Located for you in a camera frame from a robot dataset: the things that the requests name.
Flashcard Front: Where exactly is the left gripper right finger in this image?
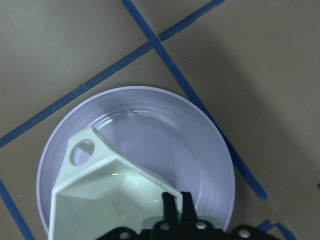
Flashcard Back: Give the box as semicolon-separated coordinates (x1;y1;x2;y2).
180;191;198;223

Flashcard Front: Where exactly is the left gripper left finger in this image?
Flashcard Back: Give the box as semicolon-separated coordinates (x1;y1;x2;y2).
161;192;179;224

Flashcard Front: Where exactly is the lavender plate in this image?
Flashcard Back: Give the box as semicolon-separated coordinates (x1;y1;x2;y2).
36;86;236;230

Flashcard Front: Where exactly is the white faceted cup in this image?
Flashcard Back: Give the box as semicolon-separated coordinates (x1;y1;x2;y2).
48;127;183;240

